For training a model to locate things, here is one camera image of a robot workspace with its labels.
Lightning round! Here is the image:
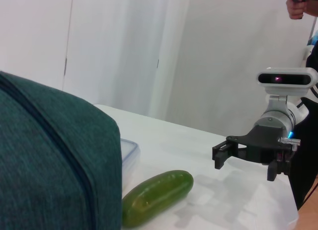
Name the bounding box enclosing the clear plastic food container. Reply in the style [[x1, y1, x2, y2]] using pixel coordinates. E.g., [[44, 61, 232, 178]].
[[120, 138, 140, 193]]

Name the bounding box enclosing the black robot torso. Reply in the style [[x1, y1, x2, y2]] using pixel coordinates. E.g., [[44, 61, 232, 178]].
[[288, 42, 318, 211]]

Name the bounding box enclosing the green cucumber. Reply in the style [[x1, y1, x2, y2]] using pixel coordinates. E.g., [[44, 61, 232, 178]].
[[121, 169, 194, 229]]

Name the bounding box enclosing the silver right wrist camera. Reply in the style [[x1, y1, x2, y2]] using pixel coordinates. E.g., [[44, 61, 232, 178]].
[[256, 67, 318, 109]]

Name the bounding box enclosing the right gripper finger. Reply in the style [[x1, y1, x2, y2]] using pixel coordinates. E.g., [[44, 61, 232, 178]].
[[267, 150, 291, 182], [212, 140, 239, 170]]

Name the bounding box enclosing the bystander hand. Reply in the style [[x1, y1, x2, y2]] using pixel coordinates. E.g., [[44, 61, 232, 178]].
[[285, 0, 306, 20]]

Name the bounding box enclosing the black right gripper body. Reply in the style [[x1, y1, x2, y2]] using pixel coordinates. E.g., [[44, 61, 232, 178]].
[[226, 124, 287, 165]]

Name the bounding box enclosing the bystander forearm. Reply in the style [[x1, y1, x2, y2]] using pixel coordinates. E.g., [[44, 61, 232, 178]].
[[303, 1, 318, 17]]

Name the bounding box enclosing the dark teal insulated lunch bag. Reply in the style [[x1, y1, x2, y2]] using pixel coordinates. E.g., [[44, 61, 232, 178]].
[[0, 71, 122, 230]]

